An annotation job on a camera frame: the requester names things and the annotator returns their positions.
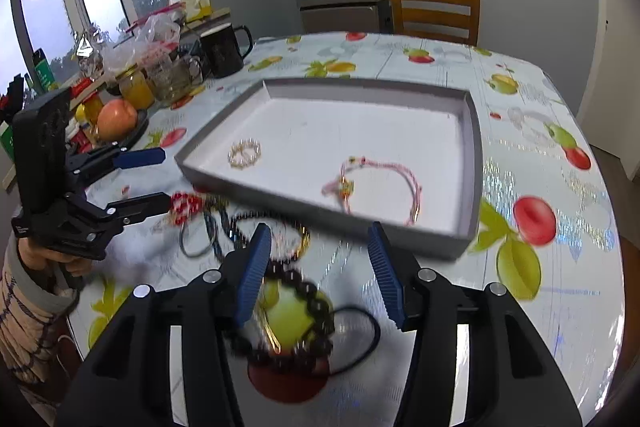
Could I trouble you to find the gold chain bracelet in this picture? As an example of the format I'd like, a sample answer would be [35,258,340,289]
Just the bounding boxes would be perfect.
[257,292,283,353]

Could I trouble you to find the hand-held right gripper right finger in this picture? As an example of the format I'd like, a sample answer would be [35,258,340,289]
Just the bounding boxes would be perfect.
[366,222,583,427]

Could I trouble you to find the pink cord bracelet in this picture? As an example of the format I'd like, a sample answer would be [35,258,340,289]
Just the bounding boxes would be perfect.
[321,154,425,226]

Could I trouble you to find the pearl bracelet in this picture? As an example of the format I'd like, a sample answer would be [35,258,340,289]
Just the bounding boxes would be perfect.
[227,138,263,170]

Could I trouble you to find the thin silver bangle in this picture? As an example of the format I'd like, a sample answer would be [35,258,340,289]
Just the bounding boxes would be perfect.
[179,219,218,259]

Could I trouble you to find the clear plastic bag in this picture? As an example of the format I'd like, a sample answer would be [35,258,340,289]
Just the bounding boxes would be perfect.
[100,12,182,78]

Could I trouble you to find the fruit-print tablecloth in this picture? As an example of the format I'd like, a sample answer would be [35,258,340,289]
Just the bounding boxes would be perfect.
[5,31,626,427]

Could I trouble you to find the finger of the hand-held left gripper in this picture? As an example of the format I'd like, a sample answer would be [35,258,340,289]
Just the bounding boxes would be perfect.
[65,146,167,189]
[30,191,172,261]

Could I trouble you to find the small black bead bracelet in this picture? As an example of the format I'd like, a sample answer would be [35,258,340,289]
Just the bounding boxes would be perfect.
[227,210,311,263]

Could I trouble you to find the person's left hand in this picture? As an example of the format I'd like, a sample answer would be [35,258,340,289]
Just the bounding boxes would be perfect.
[17,239,94,297]

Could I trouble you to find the grey cardboard tray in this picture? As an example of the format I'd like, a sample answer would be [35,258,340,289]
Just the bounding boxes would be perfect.
[174,77,485,262]

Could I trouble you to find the red bead bracelet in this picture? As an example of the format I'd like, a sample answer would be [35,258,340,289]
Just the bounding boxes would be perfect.
[167,190,206,228]

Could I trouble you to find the person's left forearm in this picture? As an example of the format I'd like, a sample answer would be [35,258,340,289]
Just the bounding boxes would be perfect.
[0,237,81,383]

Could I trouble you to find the black hair tie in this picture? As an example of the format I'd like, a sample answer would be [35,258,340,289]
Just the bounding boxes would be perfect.
[325,304,382,378]

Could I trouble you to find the red apple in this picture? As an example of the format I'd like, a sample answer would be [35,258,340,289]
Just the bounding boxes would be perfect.
[96,98,139,142]

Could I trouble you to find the small yellow jar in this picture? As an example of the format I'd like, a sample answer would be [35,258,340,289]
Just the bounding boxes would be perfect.
[75,97,104,140]

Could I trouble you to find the green carton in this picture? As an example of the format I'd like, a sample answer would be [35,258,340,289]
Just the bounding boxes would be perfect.
[31,48,60,90]

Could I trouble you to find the grey dispenser cabinet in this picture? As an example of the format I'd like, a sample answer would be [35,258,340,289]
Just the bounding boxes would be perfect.
[298,0,393,35]

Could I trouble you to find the black mug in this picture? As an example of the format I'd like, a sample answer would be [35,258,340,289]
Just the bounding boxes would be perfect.
[199,23,254,79]

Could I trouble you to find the glass jar with orange contents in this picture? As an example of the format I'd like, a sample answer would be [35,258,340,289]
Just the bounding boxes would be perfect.
[116,66,156,110]

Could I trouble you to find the dark plate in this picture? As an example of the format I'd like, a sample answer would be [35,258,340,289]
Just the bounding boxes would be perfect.
[70,106,151,158]

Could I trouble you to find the glass mug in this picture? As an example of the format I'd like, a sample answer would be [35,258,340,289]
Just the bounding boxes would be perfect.
[147,54,205,103]

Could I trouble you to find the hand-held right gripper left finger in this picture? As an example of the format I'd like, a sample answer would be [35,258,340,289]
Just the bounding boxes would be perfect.
[57,223,273,427]

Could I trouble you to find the blue bead bracelet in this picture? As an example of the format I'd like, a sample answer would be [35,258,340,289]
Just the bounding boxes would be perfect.
[202,202,228,264]

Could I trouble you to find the large dark bead bracelet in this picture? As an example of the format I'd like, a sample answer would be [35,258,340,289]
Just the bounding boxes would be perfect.
[227,257,336,375]

